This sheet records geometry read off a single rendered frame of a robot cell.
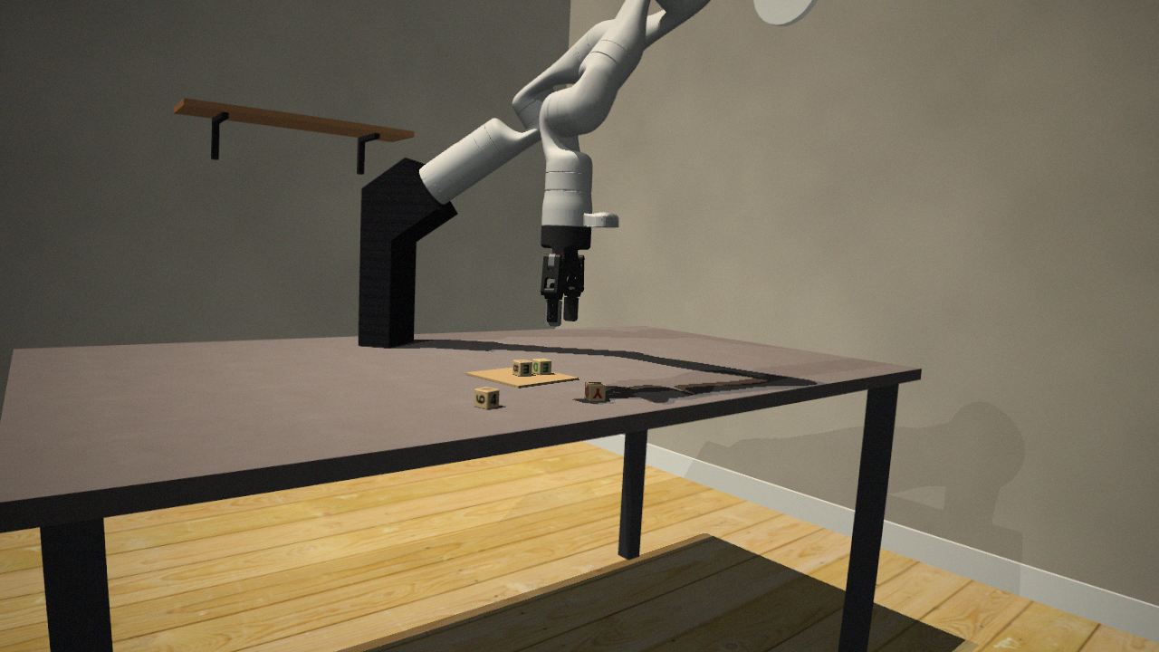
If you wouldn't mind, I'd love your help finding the light orange mat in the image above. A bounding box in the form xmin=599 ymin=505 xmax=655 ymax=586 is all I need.
xmin=465 ymin=368 xmax=580 ymax=388

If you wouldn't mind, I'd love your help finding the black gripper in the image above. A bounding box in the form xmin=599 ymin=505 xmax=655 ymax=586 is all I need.
xmin=541 ymin=225 xmax=591 ymax=327

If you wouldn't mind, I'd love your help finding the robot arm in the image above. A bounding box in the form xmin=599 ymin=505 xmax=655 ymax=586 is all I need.
xmin=420 ymin=0 xmax=710 ymax=227

